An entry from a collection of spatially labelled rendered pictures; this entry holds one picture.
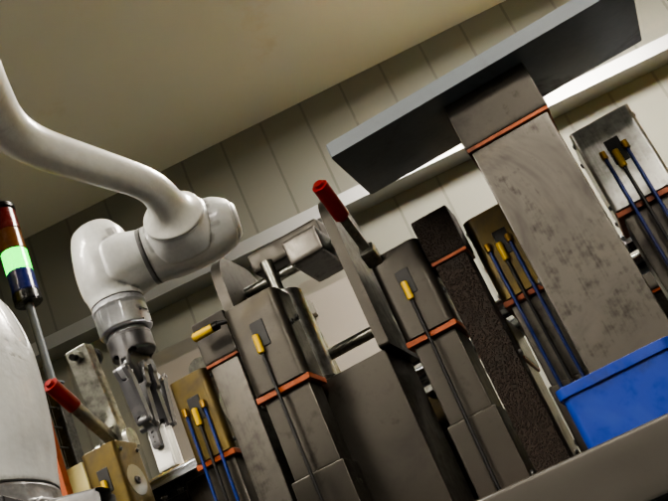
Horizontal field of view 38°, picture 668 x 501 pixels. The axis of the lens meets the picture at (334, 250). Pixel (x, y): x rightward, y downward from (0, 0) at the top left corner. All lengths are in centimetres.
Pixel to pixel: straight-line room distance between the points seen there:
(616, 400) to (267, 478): 51
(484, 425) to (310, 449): 20
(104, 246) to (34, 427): 86
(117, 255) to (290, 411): 60
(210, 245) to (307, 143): 280
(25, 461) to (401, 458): 49
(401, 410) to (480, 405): 9
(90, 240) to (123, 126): 255
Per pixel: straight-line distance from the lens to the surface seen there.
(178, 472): 146
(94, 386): 148
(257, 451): 125
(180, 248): 162
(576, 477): 59
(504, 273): 122
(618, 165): 123
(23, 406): 84
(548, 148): 108
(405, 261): 121
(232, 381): 127
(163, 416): 162
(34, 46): 370
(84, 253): 168
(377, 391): 118
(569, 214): 105
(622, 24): 117
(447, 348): 119
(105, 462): 141
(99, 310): 165
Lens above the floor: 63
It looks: 23 degrees up
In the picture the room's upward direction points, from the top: 24 degrees counter-clockwise
